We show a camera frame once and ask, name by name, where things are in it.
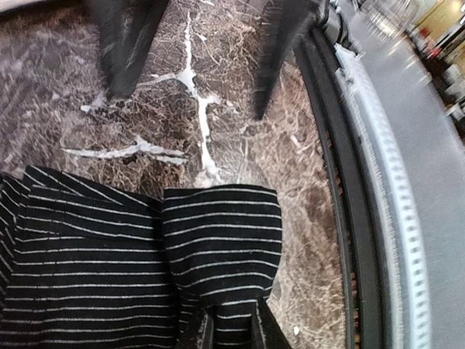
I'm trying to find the black striped underwear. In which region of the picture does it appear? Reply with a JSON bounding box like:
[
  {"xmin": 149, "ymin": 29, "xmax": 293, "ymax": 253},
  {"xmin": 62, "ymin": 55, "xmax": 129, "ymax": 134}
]
[{"xmin": 1, "ymin": 166, "xmax": 283, "ymax": 348}]

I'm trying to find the white slotted cable duct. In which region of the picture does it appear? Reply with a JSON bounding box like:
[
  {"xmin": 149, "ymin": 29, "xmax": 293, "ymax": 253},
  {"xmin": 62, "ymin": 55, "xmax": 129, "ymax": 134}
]
[{"xmin": 335, "ymin": 44, "xmax": 432, "ymax": 348}]

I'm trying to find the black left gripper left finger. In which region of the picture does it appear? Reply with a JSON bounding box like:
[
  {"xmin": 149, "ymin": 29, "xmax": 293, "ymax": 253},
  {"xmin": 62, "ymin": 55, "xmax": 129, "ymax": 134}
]
[{"xmin": 196, "ymin": 312, "xmax": 214, "ymax": 349}]

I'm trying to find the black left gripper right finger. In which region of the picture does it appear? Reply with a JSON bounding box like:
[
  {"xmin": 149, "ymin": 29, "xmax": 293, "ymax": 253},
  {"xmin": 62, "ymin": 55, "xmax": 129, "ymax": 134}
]
[{"xmin": 251, "ymin": 299, "xmax": 291, "ymax": 349}]

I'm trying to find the black table edge rail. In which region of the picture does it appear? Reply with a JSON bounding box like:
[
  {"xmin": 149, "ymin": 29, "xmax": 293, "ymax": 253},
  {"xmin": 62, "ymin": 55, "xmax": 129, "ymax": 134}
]
[{"xmin": 294, "ymin": 28, "xmax": 384, "ymax": 348}]

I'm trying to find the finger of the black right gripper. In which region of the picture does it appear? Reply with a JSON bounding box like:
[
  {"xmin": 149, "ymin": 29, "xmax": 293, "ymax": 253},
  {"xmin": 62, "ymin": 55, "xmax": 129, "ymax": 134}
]
[
  {"xmin": 253, "ymin": 0, "xmax": 327, "ymax": 120},
  {"xmin": 86, "ymin": 0, "xmax": 169, "ymax": 97}
]

